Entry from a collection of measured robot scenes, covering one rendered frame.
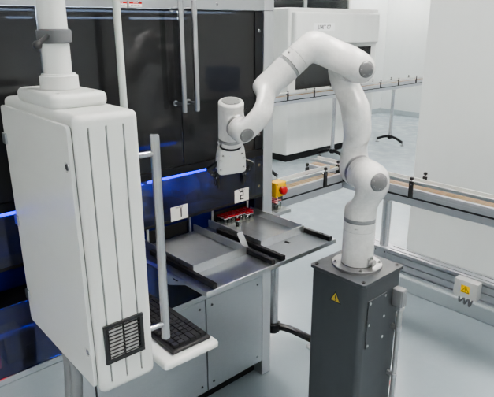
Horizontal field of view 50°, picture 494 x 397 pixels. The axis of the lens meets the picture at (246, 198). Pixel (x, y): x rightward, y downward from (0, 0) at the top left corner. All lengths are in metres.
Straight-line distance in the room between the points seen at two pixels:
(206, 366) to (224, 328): 0.19
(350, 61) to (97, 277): 1.02
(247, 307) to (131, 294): 1.25
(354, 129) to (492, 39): 1.55
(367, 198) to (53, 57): 1.11
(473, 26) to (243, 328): 2.07
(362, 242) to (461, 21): 1.73
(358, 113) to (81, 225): 1.01
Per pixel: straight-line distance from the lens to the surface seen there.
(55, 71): 1.47
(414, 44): 11.07
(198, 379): 2.60
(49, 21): 1.47
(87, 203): 1.31
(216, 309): 2.48
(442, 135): 3.44
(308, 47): 1.77
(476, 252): 3.51
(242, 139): 1.67
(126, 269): 1.42
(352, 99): 1.88
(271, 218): 2.45
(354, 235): 2.00
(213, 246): 2.17
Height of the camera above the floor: 1.74
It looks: 18 degrees down
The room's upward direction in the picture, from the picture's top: straight up
